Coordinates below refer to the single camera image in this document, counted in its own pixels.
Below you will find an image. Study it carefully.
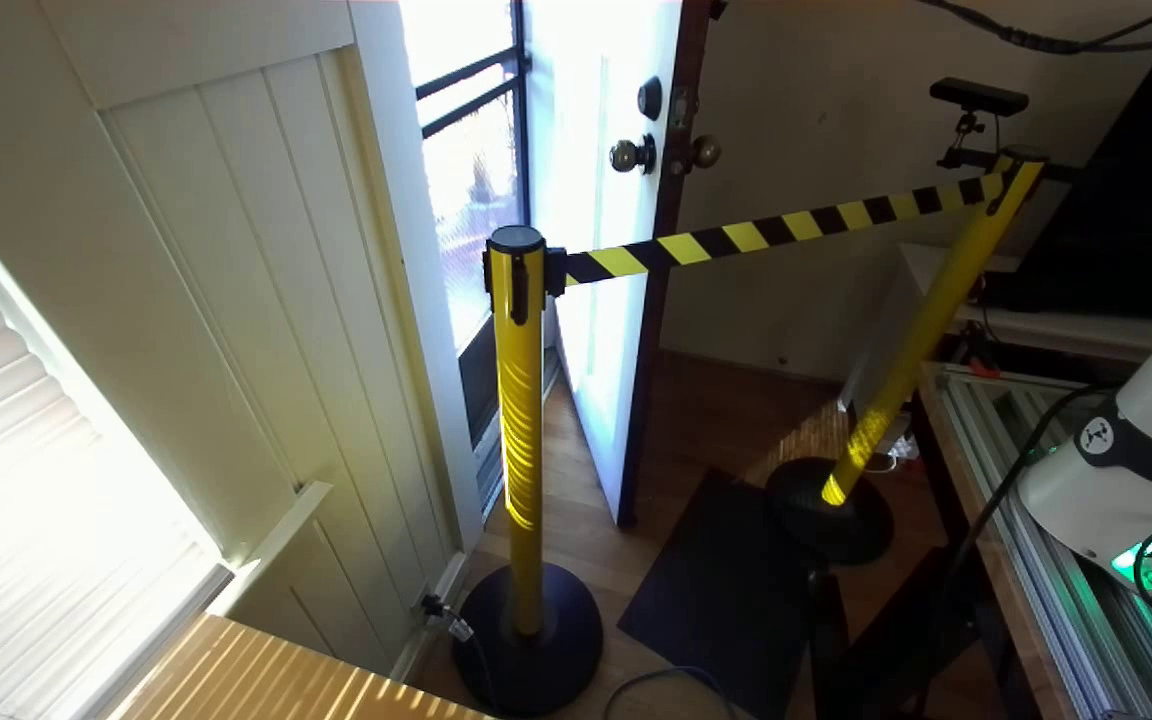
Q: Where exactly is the white door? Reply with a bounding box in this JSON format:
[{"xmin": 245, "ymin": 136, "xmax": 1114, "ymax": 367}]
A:
[{"xmin": 524, "ymin": 0, "xmax": 715, "ymax": 529}]

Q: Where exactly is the black screen door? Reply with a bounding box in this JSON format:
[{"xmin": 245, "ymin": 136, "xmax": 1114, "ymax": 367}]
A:
[{"xmin": 414, "ymin": 0, "xmax": 562, "ymax": 448}]

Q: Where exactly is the yellow black barrier belt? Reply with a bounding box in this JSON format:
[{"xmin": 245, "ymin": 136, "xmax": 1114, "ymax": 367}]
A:
[{"xmin": 546, "ymin": 171, "xmax": 1009, "ymax": 288}]

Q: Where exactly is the black floor mat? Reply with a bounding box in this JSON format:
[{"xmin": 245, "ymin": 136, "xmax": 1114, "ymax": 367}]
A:
[{"xmin": 618, "ymin": 467, "xmax": 945, "ymax": 720}]

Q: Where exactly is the wooden table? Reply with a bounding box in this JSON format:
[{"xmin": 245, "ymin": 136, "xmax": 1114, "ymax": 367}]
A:
[{"xmin": 102, "ymin": 613, "xmax": 497, "ymax": 720}]

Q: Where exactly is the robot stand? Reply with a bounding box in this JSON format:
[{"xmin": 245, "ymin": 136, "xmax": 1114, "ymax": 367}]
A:
[{"xmin": 909, "ymin": 361, "xmax": 1152, "ymax": 720}]

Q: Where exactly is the window with white blinds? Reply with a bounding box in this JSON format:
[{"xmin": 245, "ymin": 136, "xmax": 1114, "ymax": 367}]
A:
[{"xmin": 0, "ymin": 178, "xmax": 234, "ymax": 720}]

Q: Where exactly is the black monitor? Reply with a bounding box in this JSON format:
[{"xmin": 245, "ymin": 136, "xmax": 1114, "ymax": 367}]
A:
[{"xmin": 986, "ymin": 22, "xmax": 1152, "ymax": 321}]

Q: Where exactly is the yellow stanchion post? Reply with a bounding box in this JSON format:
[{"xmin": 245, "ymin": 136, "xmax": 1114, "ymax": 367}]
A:
[
  {"xmin": 765, "ymin": 147, "xmax": 1048, "ymax": 567},
  {"xmin": 452, "ymin": 225, "xmax": 605, "ymax": 717}
]

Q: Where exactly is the grey cable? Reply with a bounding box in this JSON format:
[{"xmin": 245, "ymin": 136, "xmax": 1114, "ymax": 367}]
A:
[{"xmin": 602, "ymin": 666, "xmax": 737, "ymax": 720}]

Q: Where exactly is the camera on mount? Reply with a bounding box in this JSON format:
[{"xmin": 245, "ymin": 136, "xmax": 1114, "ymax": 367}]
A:
[{"xmin": 929, "ymin": 77, "xmax": 1084, "ymax": 184}]

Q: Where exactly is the black cable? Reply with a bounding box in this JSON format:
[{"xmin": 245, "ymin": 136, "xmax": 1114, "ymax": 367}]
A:
[{"xmin": 916, "ymin": 0, "xmax": 1152, "ymax": 56}]

